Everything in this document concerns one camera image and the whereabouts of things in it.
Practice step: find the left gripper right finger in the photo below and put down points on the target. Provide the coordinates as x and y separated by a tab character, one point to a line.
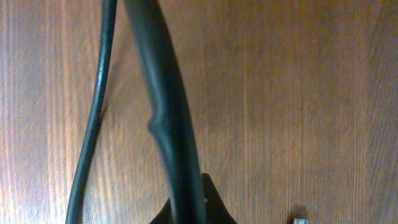
216	211

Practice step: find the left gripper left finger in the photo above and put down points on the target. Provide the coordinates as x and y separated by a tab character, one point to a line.
164	216

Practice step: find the black cable long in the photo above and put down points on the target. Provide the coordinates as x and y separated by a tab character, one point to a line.
75	202

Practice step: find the black cable double coil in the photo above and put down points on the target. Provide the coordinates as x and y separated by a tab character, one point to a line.
300	221

